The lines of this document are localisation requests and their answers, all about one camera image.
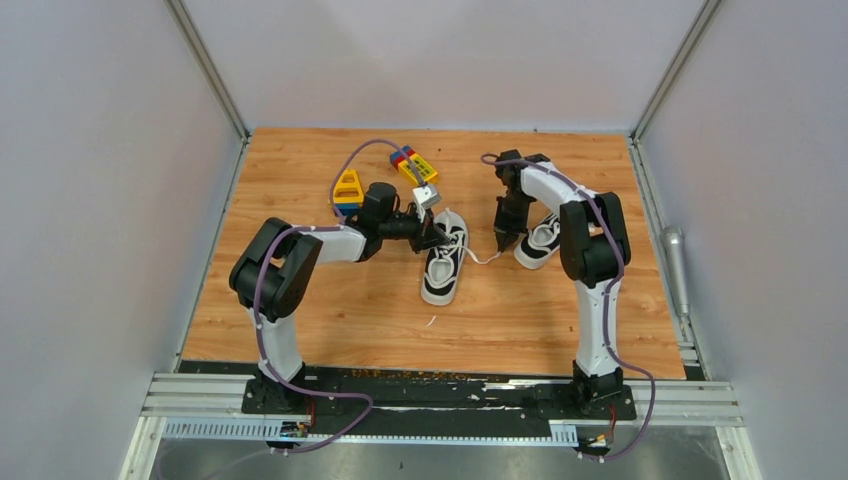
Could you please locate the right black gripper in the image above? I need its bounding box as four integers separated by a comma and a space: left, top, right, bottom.
493, 192, 532, 253

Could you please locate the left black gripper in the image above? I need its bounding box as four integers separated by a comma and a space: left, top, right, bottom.
379, 205, 451, 256

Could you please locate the black white sneaker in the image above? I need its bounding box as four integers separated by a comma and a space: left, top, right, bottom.
514, 213, 561, 270

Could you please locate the white shoe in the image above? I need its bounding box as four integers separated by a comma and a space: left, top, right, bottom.
421, 221, 465, 306

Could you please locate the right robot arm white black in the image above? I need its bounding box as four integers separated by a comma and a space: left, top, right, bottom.
481, 150, 631, 418

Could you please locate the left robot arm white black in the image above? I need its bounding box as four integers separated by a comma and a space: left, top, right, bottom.
229, 182, 448, 413

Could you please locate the yellow triangle toy block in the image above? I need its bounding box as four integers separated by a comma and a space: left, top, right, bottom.
330, 169, 365, 217

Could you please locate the colourful toy block stack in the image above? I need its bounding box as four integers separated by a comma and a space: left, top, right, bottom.
389, 145, 440, 187

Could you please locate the grey metal cylinder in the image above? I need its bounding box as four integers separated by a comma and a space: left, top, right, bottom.
662, 226, 691, 317

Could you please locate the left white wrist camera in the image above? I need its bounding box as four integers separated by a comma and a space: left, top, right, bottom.
412, 183, 442, 223

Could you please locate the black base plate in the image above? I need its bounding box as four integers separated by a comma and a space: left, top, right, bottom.
179, 361, 637, 438

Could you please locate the aluminium frame rail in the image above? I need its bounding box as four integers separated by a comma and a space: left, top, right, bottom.
140, 372, 266, 419

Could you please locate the white slotted cable duct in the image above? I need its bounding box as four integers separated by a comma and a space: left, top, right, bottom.
162, 417, 579, 446

